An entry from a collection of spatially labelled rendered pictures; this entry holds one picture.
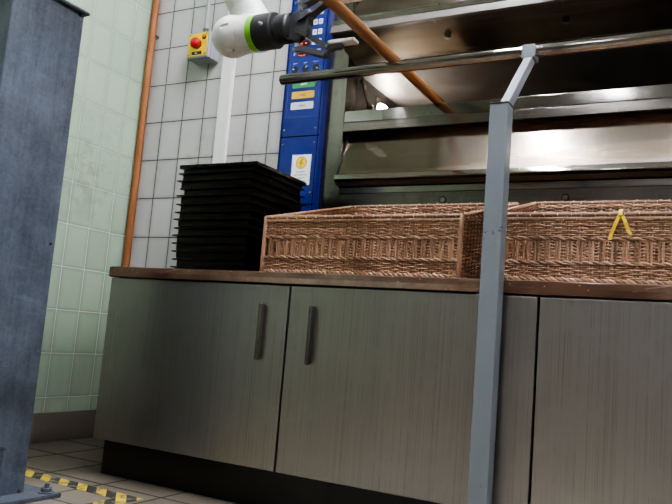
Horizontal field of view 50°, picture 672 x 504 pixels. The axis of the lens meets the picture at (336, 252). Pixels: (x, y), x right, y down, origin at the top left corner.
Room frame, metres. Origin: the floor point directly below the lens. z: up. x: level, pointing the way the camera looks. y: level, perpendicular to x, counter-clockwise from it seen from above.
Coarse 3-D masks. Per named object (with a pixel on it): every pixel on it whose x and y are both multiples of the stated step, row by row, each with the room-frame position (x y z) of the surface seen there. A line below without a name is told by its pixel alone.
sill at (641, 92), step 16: (528, 96) 2.05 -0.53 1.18; (544, 96) 2.03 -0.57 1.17; (560, 96) 2.01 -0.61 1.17; (576, 96) 1.99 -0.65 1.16; (592, 96) 1.97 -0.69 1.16; (608, 96) 1.95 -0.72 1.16; (624, 96) 1.93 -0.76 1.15; (640, 96) 1.91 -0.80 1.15; (656, 96) 1.89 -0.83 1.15; (352, 112) 2.33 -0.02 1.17; (368, 112) 2.30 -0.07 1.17; (384, 112) 2.27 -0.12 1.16; (400, 112) 2.25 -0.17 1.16; (416, 112) 2.22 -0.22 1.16; (432, 112) 2.20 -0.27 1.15; (448, 112) 2.17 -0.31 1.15; (464, 112) 2.15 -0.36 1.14; (480, 112) 2.12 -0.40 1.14
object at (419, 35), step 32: (512, 0) 1.94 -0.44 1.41; (544, 0) 1.89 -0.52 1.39; (576, 0) 1.86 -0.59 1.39; (608, 0) 1.84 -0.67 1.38; (640, 0) 1.82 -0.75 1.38; (352, 32) 2.19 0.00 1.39; (384, 32) 2.16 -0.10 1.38; (416, 32) 2.13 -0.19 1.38; (448, 32) 2.10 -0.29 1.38; (480, 32) 2.08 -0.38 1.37; (512, 32) 2.05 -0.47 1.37; (544, 32) 2.03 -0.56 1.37; (576, 32) 2.01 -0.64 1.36; (608, 32) 1.98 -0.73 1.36
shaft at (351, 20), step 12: (324, 0) 1.54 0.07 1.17; (336, 0) 1.57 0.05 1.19; (336, 12) 1.60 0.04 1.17; (348, 12) 1.62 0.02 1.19; (348, 24) 1.66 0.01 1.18; (360, 24) 1.68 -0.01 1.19; (360, 36) 1.73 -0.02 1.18; (372, 36) 1.74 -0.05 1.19; (384, 48) 1.81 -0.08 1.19; (396, 60) 1.88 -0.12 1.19; (408, 72) 1.96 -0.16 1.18; (420, 84) 2.05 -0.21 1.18; (432, 96) 2.14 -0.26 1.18
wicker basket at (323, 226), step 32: (288, 224) 1.85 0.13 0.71; (320, 224) 1.81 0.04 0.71; (352, 224) 1.76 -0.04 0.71; (384, 224) 1.72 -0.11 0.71; (416, 224) 1.68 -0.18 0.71; (448, 224) 1.64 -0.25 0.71; (480, 224) 1.73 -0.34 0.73; (288, 256) 1.84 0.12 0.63; (320, 256) 1.80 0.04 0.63; (352, 256) 1.76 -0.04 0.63; (448, 256) 1.64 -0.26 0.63; (480, 256) 1.74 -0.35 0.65
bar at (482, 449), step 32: (640, 32) 1.57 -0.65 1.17; (384, 64) 1.87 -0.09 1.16; (416, 64) 1.82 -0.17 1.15; (448, 64) 1.79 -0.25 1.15; (512, 96) 1.54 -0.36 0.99; (480, 288) 1.49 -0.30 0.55; (480, 320) 1.49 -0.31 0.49; (480, 352) 1.49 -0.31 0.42; (480, 384) 1.49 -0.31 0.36; (480, 416) 1.48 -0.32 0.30; (480, 448) 1.48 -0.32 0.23; (480, 480) 1.48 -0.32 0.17
